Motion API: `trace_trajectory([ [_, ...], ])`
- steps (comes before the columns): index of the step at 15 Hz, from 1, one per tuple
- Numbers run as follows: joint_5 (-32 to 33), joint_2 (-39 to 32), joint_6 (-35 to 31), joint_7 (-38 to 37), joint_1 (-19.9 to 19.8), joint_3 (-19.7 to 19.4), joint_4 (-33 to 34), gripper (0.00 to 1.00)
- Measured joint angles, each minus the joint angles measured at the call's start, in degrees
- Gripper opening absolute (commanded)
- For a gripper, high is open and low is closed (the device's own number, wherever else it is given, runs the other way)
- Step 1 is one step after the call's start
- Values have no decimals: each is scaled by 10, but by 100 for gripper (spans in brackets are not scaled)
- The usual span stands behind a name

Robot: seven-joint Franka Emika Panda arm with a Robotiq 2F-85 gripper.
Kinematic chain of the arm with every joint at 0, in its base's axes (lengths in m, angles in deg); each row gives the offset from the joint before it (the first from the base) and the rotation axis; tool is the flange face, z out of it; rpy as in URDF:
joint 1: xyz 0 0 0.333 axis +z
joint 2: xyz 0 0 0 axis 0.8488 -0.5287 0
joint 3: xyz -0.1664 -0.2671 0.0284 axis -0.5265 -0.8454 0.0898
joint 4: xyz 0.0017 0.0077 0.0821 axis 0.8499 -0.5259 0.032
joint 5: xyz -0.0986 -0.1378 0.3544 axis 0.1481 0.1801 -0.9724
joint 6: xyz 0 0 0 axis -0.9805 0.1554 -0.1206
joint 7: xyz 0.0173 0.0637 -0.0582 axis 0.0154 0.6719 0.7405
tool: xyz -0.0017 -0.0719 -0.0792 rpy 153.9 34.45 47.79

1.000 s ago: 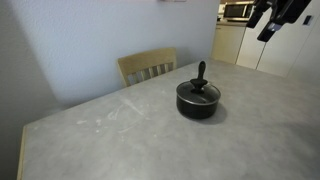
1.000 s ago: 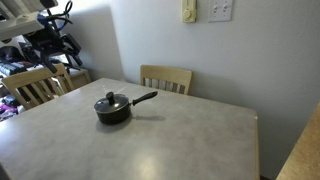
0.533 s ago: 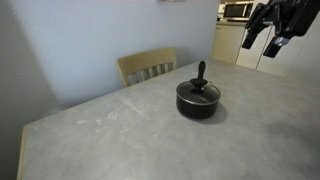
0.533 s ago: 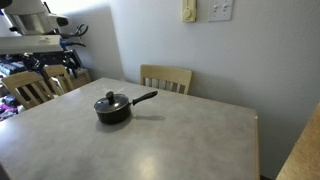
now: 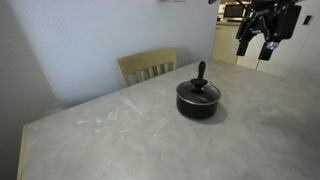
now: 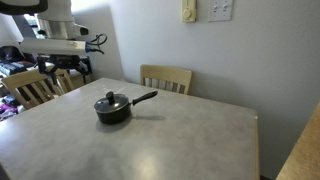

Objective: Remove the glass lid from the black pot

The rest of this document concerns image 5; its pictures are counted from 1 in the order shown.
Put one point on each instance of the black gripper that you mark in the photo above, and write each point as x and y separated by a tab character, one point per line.
265	7

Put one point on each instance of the white kitchen cabinet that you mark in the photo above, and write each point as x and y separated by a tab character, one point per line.
226	43

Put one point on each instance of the dark wall switch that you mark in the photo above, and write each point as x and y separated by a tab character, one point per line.
307	20

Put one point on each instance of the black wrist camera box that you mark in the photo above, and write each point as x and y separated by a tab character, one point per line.
288	21

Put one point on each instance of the glass lid with black knob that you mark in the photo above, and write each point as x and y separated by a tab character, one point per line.
199	87

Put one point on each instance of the light wooden chair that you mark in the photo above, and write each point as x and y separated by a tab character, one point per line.
146	60

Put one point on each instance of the microwave oven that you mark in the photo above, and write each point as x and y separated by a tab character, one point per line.
233	10

